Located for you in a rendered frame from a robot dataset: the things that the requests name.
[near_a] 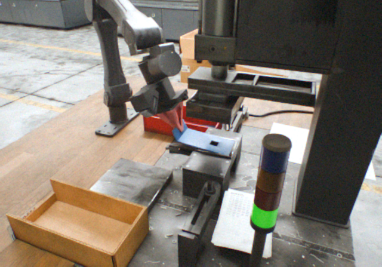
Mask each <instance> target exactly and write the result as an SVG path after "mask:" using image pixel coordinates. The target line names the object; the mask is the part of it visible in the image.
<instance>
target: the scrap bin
mask: <svg viewBox="0 0 382 267"><path fill-rule="evenodd" d="M183 119H184V121H185V123H186V127H187V128H188V129H191V130H196V131H200V132H203V133H205V132H206V130H207V129H208V128H210V127H204V126H203V125H197V124H204V125H214V126H215V129H218V130H221V129H222V123H218V122H212V121H205V120H201V119H195V118H188V117H186V105H183ZM143 121H144V130H145V131H149V132H152V133H158V134H164V135H167V136H173V134H172V130H173V128H172V127H171V126H170V125H169V124H168V123H167V122H165V121H164V120H162V119H161V118H160V117H158V116H157V114H156V115H154V116H151V117H148V118H146V117H145V116H143ZM188 122H189V123H188ZM191 123H195V124H191ZM173 137H174V136H173Z"/></svg>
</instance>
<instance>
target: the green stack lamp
mask: <svg viewBox="0 0 382 267"><path fill-rule="evenodd" d="M277 213H278V208H277V209H276V210H273V211H265V210H262V209H259V208H258V207H257V206H256V205H255V204H254V200H253V205H252V213H251V219H252V221H253V222H254V224H256V225H257V226H259V227H261V228H270V227H272V226H273V225H274V224H275V223H276V217H277Z"/></svg>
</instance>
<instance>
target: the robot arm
mask: <svg viewBox="0 0 382 267"><path fill-rule="evenodd" d="M85 11H86V14H87V17H88V19H89V21H91V22H93V26H94V29H95V31H96V33H97V36H98V41H99V44H100V51H101V57H102V61H103V69H104V78H103V81H104V84H103V87H104V94H103V103H104V104H105V105H106V106H107V107H109V115H110V117H109V120H108V121H106V122H105V123H104V124H102V125H101V126H100V127H99V128H98V129H96V130H95V134H96V135H99V136H104V137H113V136H115V135H116V134H117V133H118V132H120V131H121V130H122V129H123V128H124V127H126V125H127V124H129V123H130V122H131V121H132V120H133V119H134V118H135V117H137V116H138V115H139V114H141V115H143V116H145V117H146V118H148V117H151V116H154V115H156V114H157V116H158V117H160V118H161V119H162V120H164V121H165V122H167V123H168V124H169V125H170V126H171V127H172V128H175V127H177V128H178V130H179V131H180V132H182V131H183V101H185V100H187V99H188V98H189V97H188V91H187V89H186V88H185V89H182V90H178V91H174V89H173V87H172V84H171V82H170V79H169V77H172V76H175V75H177V74H179V72H180V71H181V68H182V61H181V57H180V55H179V54H178V53H177V52H176V51H175V49H174V44H173V43H169V44H164V42H166V40H165V35H164V31H163V30H162V28H159V26H158V25H157V24H156V23H155V21H154V20H153V19H152V18H151V17H147V16H146V15H145V14H143V13H141V12H139V11H138V10H137V9H136V8H135V7H134V6H133V5H132V4H131V3H130V1H129V0H85ZM102 20H106V21H102ZM118 26H119V28H120V30H121V33H122V34H123V36H124V37H125V42H126V44H127V45H128V48H129V51H130V56H135V55H139V54H146V53H149V55H146V56H143V60H142V61H141V62H138V65H137V66H138V68H139V70H140V72H141V73H142V74H143V78H144V80H145V82H146V85H144V86H143V87H141V88H140V90H139V91H138V92H136V93H135V95H133V89H132V88H131V86H130V83H129V82H127V78H126V77H125V74H124V72H123V70H122V65H121V58H120V53H119V46H118ZM138 50H140V51H138ZM127 102H131V104H132V106H133V108H129V107H127Z"/></svg>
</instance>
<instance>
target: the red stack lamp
mask: <svg viewBox="0 0 382 267"><path fill-rule="evenodd" d="M281 195H282V190H281V191H280V192H276V193H269V192H265V191H263V190H261V189H260V188H258V186H257V185H256V184H255V192H254V204H255V205H256V206H257V207H258V208H259V209H262V210H265V211H273V210H276V209H277V208H278V207H279V204H280V201H281Z"/></svg>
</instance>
